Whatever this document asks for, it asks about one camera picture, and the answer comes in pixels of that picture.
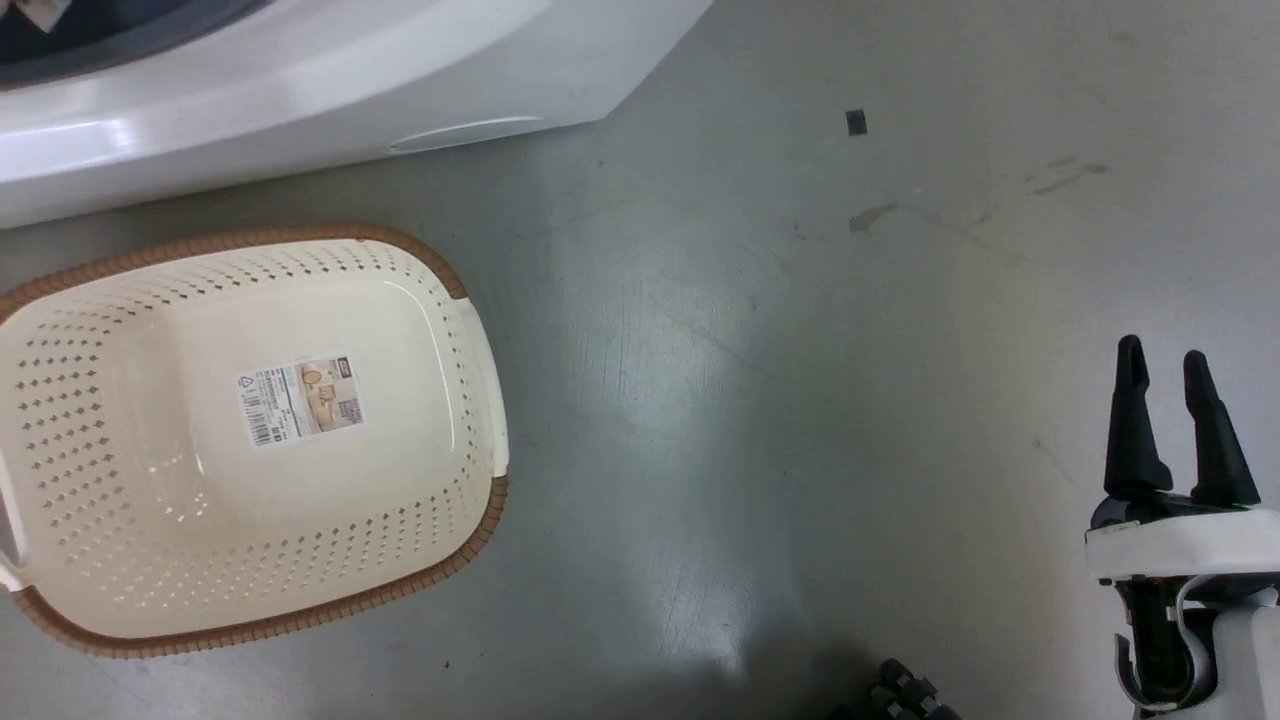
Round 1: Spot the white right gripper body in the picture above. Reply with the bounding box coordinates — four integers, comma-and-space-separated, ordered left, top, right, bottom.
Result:
1085, 488, 1280, 626

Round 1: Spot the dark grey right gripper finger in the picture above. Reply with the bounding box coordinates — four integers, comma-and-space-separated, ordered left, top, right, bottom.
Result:
1182, 350, 1262, 508
1103, 335, 1174, 498

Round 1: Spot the white washing machine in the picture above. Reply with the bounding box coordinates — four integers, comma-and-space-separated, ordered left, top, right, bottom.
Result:
0, 0, 715, 231

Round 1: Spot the cream plastic laundry basket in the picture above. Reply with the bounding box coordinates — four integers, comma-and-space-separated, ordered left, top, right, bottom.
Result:
0, 224, 511, 660

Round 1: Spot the product label sticker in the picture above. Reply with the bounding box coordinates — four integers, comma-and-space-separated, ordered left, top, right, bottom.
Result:
236, 353, 366, 448

